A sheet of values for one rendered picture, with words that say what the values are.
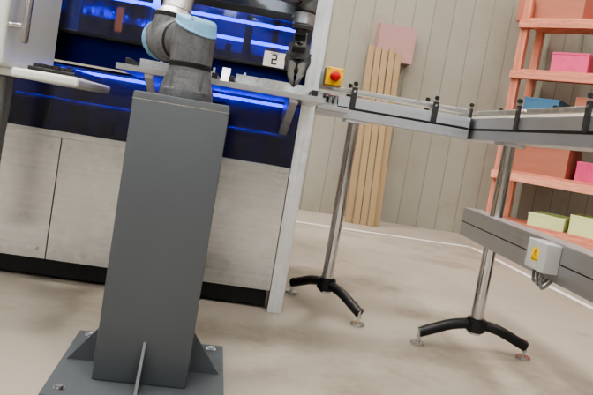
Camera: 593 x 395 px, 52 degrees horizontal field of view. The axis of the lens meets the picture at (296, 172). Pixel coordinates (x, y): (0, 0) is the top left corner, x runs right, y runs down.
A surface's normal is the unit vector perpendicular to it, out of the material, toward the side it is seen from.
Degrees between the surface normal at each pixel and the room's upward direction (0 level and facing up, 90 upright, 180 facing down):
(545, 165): 90
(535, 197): 90
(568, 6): 90
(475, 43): 90
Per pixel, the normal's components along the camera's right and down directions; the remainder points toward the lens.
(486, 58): 0.13, 0.09
